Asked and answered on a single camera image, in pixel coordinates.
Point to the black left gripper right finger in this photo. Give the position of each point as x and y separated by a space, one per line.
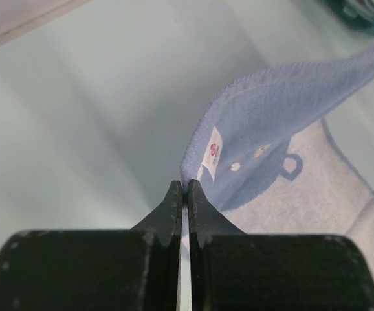
232 270

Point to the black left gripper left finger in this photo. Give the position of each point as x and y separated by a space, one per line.
101 269

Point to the light blue towel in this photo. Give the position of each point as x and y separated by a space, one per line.
266 159

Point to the teal transparent plastic tray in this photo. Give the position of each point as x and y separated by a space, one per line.
359 15

